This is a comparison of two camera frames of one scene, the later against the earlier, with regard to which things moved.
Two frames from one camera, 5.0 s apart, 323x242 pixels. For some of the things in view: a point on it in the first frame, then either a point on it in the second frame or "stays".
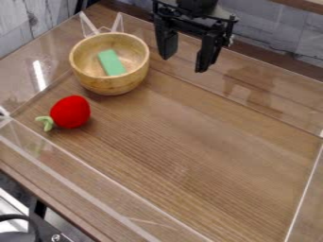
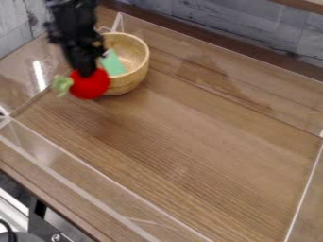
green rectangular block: [112, 61] stays
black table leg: [39, 208] stays
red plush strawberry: [70, 112] to [84, 87]
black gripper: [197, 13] to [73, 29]
